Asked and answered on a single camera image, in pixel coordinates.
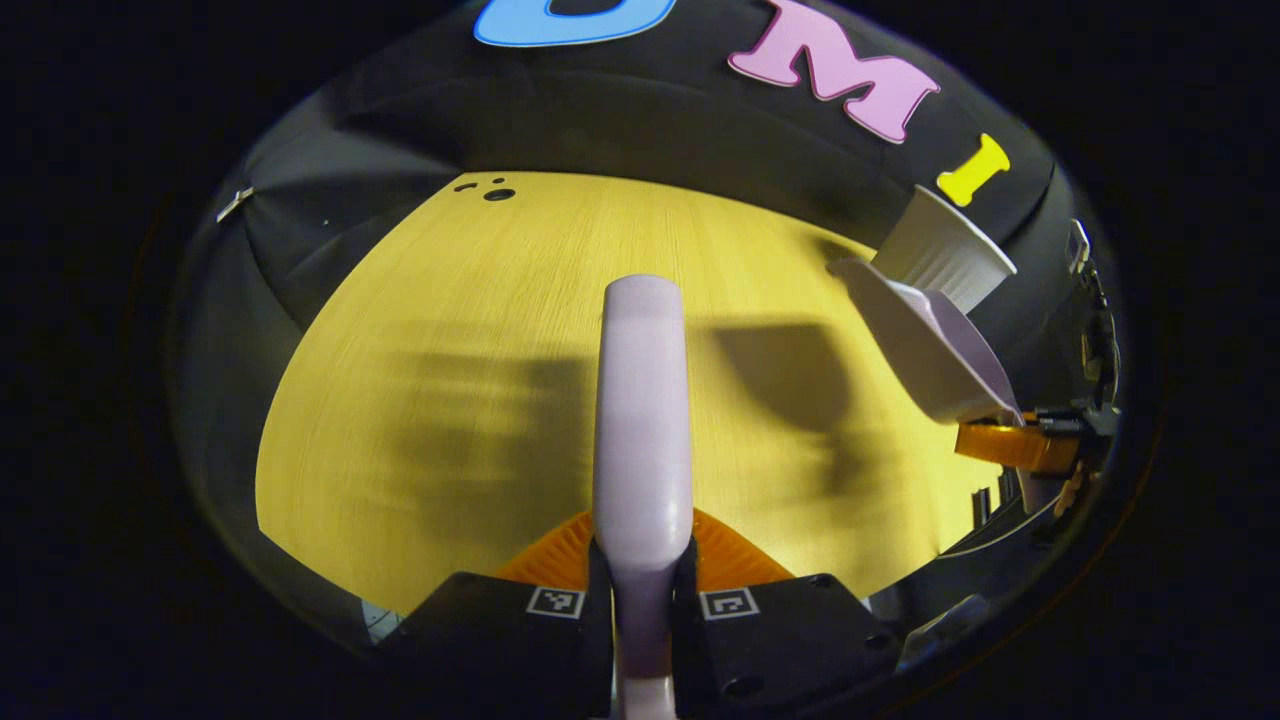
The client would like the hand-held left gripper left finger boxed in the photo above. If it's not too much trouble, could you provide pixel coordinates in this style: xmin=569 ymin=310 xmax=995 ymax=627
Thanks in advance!
xmin=383 ymin=508 xmax=616 ymax=720

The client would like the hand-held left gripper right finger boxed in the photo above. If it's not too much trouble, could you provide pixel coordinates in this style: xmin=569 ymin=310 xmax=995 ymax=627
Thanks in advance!
xmin=670 ymin=508 xmax=906 ymax=720

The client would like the lilac plastic dustpan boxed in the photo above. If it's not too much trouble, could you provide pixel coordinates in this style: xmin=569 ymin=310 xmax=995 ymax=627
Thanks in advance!
xmin=828 ymin=258 xmax=1028 ymax=428

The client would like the white ribbed garbage bin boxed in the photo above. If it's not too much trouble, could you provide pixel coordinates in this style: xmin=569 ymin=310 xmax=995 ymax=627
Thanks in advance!
xmin=872 ymin=185 xmax=1019 ymax=316

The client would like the yellow wooden desktop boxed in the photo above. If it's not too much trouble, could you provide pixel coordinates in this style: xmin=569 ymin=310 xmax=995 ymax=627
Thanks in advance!
xmin=255 ymin=170 xmax=1006 ymax=616

